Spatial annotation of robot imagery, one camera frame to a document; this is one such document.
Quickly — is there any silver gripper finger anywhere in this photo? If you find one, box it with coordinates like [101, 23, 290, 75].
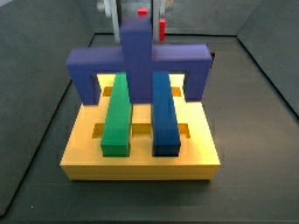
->
[97, 0, 122, 43]
[153, 0, 174, 41]

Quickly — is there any purple three-legged block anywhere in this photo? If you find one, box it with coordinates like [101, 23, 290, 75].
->
[67, 17, 213, 105]

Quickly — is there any yellow slotted board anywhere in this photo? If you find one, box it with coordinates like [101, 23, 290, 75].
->
[61, 74, 221, 180]

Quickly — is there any red three-legged block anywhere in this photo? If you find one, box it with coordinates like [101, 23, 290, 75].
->
[137, 7, 166, 42]

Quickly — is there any blue bar block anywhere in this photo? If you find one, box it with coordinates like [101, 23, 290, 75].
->
[153, 72, 182, 157]

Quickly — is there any green bar block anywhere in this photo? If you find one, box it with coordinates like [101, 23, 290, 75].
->
[101, 73, 133, 157]

